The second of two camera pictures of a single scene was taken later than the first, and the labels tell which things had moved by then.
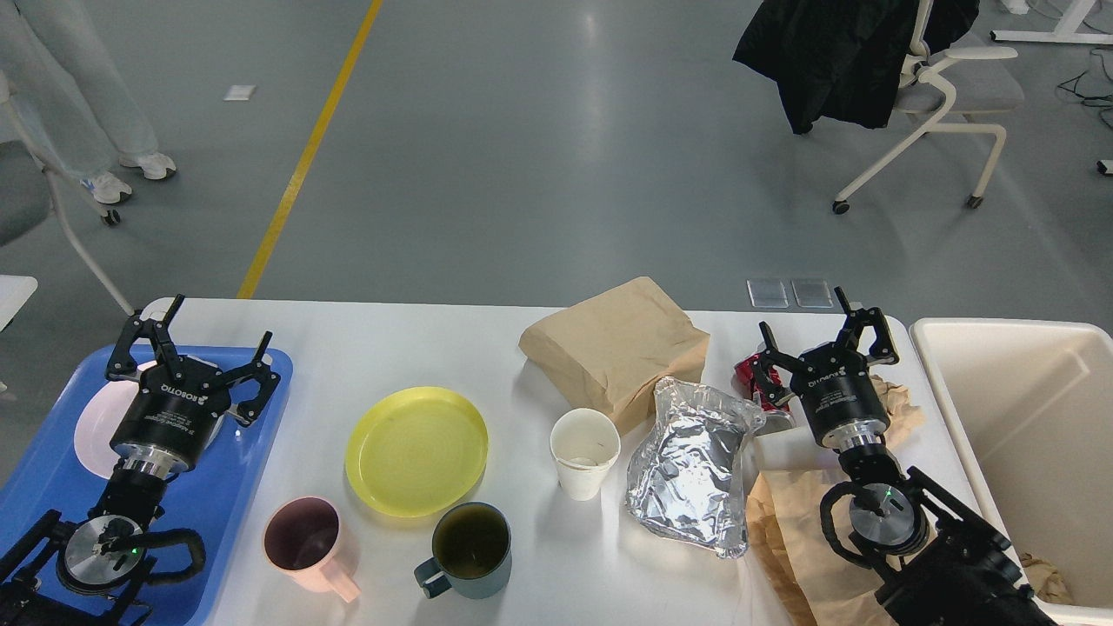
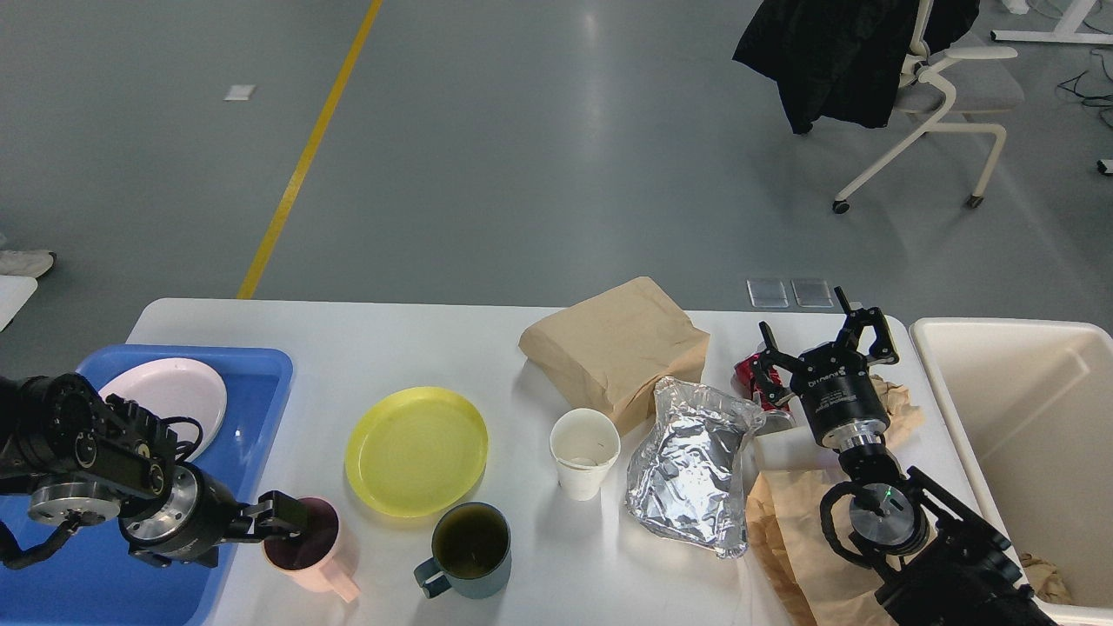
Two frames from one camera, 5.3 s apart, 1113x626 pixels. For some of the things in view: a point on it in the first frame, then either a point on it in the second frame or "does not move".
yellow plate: (416, 451) does not move
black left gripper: (170, 419) -> (187, 523)
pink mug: (300, 537) does not move
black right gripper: (840, 395) does not move
